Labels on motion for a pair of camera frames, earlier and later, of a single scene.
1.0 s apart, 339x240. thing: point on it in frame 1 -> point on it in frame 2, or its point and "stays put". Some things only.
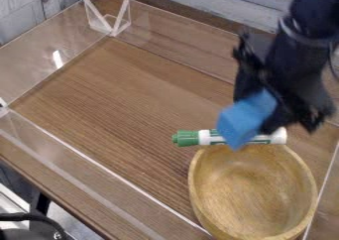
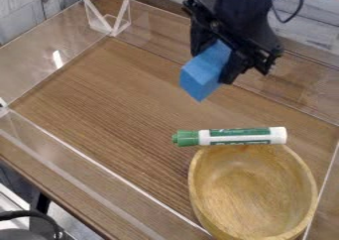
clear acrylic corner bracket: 106,24 stays put
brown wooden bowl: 252,193 stays put
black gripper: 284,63 -> 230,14
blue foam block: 242,116 -> 201,71
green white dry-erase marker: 209,137 stays put
